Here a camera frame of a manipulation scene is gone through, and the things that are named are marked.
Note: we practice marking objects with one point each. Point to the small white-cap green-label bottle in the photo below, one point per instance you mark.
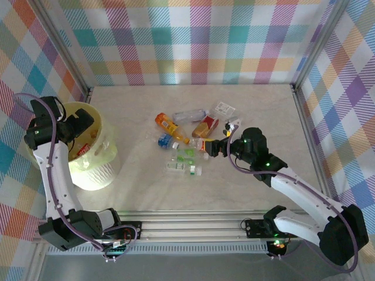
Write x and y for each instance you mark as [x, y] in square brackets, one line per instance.
[194, 170]

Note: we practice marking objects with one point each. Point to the orange juice plastic bottle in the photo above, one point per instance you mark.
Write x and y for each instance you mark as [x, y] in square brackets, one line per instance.
[167, 123]

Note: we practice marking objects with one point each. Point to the red gold tea bottle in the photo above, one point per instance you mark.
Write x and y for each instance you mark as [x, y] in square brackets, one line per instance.
[205, 126]

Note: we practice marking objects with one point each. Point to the blue label plastic bottle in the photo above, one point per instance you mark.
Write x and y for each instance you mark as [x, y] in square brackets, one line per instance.
[164, 140]

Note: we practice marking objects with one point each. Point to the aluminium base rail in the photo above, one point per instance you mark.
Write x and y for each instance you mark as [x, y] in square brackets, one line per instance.
[190, 228]

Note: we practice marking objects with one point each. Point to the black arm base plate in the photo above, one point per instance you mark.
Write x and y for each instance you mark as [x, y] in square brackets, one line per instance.
[132, 229]
[253, 229]

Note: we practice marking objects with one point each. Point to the white ribbed plastic bin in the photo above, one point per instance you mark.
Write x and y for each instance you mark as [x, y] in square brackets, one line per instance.
[99, 178]

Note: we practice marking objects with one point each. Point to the aluminium frame post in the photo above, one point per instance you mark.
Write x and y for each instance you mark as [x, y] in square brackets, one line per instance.
[63, 44]
[319, 44]

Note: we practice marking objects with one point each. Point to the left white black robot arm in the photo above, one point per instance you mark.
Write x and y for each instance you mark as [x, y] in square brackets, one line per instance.
[55, 181]

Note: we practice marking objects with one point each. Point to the black controller board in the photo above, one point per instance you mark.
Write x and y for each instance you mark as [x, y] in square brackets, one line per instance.
[117, 251]
[276, 246]

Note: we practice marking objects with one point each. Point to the green label plastic bottle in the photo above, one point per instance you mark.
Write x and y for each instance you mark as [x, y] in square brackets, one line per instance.
[187, 152]
[184, 160]

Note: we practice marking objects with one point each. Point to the red label orange-cap bottle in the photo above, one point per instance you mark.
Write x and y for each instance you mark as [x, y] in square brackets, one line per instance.
[199, 144]

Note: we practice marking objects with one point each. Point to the clear bluish plastic bottle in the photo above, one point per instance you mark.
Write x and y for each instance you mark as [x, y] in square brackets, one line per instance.
[189, 115]

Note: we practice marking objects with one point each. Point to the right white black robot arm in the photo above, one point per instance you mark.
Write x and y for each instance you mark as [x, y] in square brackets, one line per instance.
[301, 193]

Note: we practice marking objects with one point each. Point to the aluminium frame floor rail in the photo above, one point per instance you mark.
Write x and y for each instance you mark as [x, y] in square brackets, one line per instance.
[310, 146]

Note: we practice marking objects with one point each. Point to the clear bottle green print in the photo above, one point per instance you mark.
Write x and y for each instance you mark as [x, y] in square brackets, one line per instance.
[175, 167]

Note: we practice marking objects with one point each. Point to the small clear white-cap bottle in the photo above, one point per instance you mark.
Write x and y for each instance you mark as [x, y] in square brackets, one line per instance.
[205, 157]

